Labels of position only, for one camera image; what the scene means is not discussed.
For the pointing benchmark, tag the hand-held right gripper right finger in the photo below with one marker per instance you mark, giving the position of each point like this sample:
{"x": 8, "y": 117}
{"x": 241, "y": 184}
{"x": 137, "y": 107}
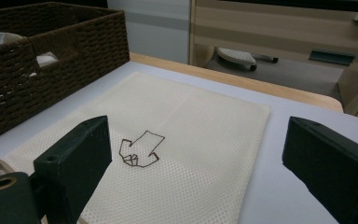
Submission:
{"x": 332, "y": 165}

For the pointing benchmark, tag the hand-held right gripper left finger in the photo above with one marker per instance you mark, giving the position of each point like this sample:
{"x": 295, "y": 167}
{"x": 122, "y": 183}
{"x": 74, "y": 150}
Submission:
{"x": 74, "y": 161}

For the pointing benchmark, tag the cream mesh laundry bag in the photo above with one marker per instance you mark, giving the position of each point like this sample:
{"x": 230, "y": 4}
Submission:
{"x": 180, "y": 149}

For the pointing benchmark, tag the dark brown wicker basket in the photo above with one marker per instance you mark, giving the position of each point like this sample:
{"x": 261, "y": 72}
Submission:
{"x": 74, "y": 53}

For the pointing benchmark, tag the white and black chair foot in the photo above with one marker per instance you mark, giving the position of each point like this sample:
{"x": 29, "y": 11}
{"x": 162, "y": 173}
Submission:
{"x": 236, "y": 57}

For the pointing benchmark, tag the dark green flat bracket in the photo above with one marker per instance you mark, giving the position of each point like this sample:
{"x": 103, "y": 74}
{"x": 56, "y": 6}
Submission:
{"x": 332, "y": 57}

